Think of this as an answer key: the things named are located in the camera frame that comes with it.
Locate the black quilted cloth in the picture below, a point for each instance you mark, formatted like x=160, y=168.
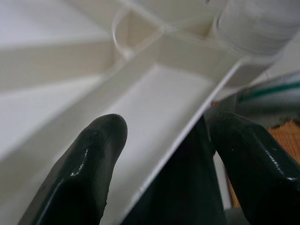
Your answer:
x=175, y=175

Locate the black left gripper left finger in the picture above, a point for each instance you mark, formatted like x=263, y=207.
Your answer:
x=77, y=182

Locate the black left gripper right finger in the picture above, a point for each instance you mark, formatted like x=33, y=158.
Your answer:
x=262, y=178

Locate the white plastic table leg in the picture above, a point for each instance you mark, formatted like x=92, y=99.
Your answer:
x=253, y=23

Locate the white plastic table top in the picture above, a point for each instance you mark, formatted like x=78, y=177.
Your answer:
x=152, y=93

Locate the orange woven mat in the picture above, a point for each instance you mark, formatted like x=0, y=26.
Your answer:
x=288, y=133

